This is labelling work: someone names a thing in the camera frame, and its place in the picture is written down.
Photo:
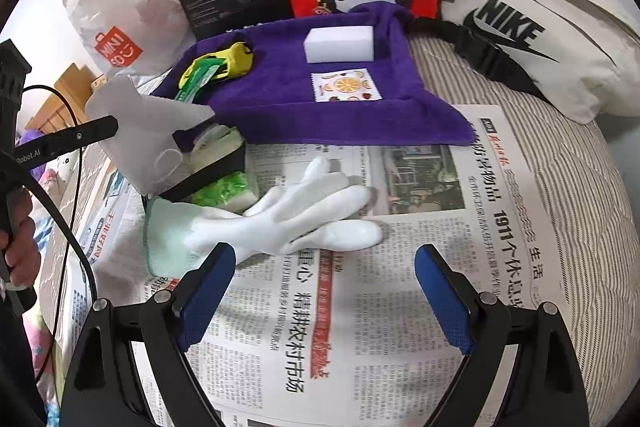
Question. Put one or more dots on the fruit print sachet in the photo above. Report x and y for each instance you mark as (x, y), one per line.
(345, 86)

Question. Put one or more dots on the green wipe packet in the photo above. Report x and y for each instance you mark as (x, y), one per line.
(197, 77)

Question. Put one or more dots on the white glove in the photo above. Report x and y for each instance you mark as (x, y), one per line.
(300, 207)

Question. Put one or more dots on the white sponge block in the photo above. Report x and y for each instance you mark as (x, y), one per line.
(340, 47)

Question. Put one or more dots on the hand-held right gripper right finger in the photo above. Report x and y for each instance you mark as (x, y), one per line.
(445, 297)

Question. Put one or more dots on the green tissue pack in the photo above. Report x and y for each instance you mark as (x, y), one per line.
(230, 192)

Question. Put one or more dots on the person's left forearm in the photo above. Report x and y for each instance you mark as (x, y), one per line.
(17, 357)

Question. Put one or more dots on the spotted white pillow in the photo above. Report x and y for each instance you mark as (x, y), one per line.
(67, 172)

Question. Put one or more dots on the newspaper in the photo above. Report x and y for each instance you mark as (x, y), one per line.
(350, 332)

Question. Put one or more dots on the white plastic shopping bag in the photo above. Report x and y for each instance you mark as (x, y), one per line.
(120, 7)

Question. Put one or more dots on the cream waist bag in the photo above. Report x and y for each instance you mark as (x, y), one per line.
(575, 7)

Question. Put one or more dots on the wooden headboard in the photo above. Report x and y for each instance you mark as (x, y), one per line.
(70, 82)

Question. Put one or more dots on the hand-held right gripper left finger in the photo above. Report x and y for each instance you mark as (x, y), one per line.
(207, 297)

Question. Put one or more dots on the purple plush toy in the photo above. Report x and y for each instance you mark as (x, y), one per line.
(29, 139)

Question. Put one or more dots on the person's left hand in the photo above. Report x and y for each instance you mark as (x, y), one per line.
(22, 252)

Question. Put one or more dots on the pale green cloth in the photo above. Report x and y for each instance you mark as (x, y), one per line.
(165, 237)

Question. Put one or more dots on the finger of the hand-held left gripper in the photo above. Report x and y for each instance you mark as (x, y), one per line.
(75, 136)

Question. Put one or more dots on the purple towel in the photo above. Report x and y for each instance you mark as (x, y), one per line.
(280, 107)

